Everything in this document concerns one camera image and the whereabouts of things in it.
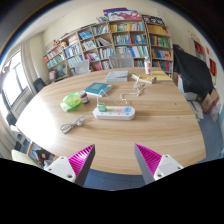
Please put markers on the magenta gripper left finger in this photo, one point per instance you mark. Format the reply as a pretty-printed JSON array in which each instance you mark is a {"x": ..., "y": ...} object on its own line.
[{"x": 74, "y": 168}]

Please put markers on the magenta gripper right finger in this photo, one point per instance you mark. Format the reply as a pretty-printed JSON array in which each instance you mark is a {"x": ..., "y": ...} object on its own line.
[{"x": 153, "y": 165}]

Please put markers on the green charger plug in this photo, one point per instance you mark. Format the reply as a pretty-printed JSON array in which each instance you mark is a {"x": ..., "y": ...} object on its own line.
[{"x": 101, "y": 107}]

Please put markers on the yellow-green chair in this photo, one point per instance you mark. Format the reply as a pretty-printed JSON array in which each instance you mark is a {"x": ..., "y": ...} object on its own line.
[{"x": 24, "y": 158}]

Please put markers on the white power strip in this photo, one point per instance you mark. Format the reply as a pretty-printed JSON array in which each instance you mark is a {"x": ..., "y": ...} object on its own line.
[{"x": 115, "y": 113}]

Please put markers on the green plastic container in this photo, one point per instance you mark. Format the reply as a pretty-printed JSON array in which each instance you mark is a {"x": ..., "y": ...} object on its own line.
[{"x": 70, "y": 102}]

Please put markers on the small dark jar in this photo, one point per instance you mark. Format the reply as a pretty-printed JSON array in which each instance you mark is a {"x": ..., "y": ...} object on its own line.
[{"x": 84, "y": 97}]

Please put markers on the teal book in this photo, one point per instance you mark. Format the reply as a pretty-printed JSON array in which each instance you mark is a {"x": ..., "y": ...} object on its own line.
[{"x": 99, "y": 89}]

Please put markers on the yellow book with white device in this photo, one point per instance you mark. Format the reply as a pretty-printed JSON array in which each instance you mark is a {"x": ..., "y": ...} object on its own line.
[{"x": 143, "y": 78}]

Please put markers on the cardboard box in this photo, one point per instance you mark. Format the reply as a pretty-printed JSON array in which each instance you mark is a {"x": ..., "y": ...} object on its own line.
[{"x": 210, "y": 101}]

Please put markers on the yellow folder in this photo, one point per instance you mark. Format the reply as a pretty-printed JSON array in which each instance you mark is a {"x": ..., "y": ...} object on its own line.
[{"x": 161, "y": 76}]

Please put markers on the dark office chair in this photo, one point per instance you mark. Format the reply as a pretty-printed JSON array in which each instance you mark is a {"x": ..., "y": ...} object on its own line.
[{"x": 39, "y": 84}]

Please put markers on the grey book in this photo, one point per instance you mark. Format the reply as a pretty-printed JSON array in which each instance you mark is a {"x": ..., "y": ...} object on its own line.
[{"x": 117, "y": 76}]

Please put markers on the white translucent chair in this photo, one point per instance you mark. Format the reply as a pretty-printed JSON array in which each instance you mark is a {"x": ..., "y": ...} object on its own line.
[{"x": 82, "y": 67}]

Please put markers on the black cloth covered object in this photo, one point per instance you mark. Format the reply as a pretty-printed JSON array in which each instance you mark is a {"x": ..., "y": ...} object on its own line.
[{"x": 194, "y": 72}]

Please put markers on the white bottle with red label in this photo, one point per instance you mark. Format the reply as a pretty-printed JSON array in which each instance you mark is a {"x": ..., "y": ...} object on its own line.
[{"x": 147, "y": 65}]

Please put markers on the window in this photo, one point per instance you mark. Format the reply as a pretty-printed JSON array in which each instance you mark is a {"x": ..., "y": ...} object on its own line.
[{"x": 15, "y": 83}]

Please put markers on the grey chair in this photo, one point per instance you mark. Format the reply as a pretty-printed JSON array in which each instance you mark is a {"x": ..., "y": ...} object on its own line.
[{"x": 123, "y": 60}]

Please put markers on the wooden bookshelf with books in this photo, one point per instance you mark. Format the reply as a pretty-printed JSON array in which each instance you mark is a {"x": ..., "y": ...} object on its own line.
[{"x": 118, "y": 33}]

